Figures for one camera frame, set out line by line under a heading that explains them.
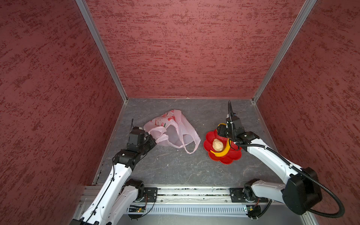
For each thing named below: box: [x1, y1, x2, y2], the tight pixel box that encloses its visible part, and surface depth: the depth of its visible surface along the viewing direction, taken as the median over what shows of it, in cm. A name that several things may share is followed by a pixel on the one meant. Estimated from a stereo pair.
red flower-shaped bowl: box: [203, 129, 243, 165], surface depth 89 cm
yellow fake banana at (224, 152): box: [210, 138, 232, 158], surface depth 89 cm
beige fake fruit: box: [212, 138, 224, 152], surface depth 90 cm
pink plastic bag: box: [143, 109, 202, 155], surface depth 87 cm
